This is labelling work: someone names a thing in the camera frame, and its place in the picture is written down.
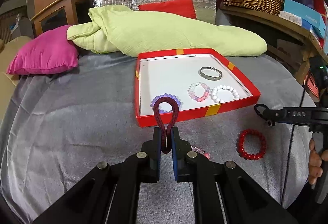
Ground dark red braided bracelet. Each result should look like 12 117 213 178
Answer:
153 94 180 155

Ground light green blanket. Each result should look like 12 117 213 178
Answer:
67 5 268 58

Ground light blue box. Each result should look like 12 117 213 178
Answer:
283 0 326 31

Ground purple bead bracelet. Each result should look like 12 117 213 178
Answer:
151 94 181 114

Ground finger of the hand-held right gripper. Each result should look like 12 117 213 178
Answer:
254 103 288 127

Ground silver metal bangle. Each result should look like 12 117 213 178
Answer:
200 66 222 80

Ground magenta pillow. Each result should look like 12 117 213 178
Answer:
6 25 79 76

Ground red cardboard box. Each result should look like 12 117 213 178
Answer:
135 48 261 128

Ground small pink bead bracelet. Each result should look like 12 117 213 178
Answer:
191 147 211 159

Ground clear pink bead bracelet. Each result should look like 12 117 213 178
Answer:
188 82 211 102

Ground person's right hand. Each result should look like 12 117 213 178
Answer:
308 137 324 186

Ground white bead bracelet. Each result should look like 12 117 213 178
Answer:
210 85 241 104

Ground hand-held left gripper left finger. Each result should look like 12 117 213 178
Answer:
31 127 162 224

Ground wooden shelf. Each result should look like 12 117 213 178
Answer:
220 4 328 86

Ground red cushion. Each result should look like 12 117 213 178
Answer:
138 0 197 20

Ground red bead bracelet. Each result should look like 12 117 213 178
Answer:
237 129 267 161

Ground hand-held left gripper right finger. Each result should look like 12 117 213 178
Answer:
171 127 299 224

